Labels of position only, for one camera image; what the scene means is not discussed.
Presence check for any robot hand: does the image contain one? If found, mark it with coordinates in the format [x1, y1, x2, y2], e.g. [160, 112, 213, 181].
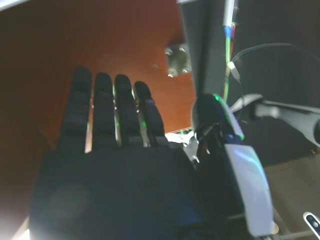
[28, 66, 275, 240]

